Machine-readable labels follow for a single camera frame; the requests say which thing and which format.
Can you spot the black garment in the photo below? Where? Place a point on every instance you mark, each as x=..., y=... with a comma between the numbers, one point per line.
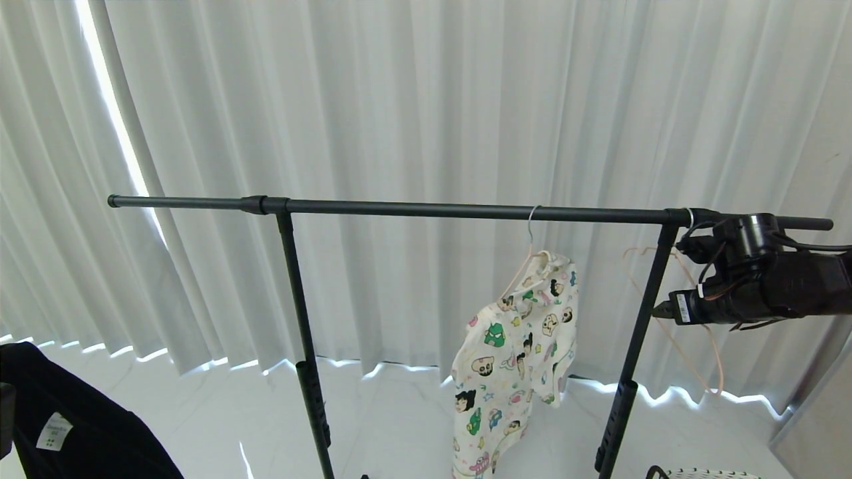
x=100, y=459

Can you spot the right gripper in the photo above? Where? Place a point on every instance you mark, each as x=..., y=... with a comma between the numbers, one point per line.
x=725, y=303

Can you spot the black clothes rack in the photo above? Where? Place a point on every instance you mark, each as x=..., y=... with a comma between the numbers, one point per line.
x=432, y=210

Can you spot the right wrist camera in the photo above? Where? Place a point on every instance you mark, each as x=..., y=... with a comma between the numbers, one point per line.
x=695, y=251

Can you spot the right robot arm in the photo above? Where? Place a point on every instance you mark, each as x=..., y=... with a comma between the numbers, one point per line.
x=819, y=286

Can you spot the white laundry basket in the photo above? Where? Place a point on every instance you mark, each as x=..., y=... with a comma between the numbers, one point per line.
x=705, y=474

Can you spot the pink clothes hanger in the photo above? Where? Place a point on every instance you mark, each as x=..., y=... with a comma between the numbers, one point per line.
x=529, y=233
x=720, y=372

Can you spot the cream printed garment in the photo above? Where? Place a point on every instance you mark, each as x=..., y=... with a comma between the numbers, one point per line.
x=512, y=359

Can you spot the white curtain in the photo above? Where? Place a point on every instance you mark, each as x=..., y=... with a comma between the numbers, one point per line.
x=399, y=100

